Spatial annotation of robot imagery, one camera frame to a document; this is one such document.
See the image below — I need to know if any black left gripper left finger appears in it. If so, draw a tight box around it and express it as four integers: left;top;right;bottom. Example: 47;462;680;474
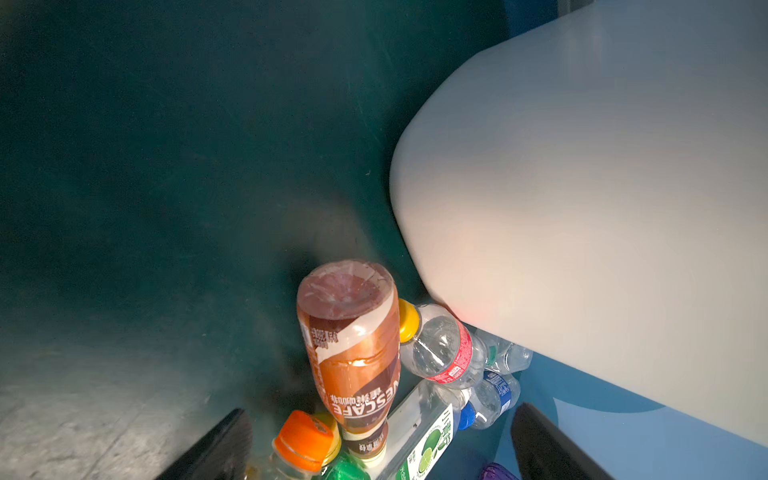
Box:
156;408;253;480

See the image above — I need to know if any clear bottle green cap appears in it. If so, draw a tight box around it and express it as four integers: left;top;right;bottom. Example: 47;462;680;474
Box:
476;329;533;375

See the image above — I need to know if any clear bottle lime label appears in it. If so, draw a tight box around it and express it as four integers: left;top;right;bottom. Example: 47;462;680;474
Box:
368;380;470;480

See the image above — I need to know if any clear bottle orange label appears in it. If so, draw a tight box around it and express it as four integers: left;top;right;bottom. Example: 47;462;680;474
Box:
244;410;342;479

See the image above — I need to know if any clear bottle blue label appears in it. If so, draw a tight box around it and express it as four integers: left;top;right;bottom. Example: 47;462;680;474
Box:
458;370;521;431

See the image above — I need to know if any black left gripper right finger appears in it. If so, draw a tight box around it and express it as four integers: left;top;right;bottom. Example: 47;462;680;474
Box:
510;403;613;480

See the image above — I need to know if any brown coffee bottle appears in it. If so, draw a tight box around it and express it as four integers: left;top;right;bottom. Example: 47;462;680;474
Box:
297;259;401;467

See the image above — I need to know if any white trash bin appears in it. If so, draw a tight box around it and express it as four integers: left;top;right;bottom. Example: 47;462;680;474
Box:
390;1;767;445

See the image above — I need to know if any clear bottle red label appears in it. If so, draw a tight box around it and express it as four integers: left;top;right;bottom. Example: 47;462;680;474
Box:
399;299;488;390

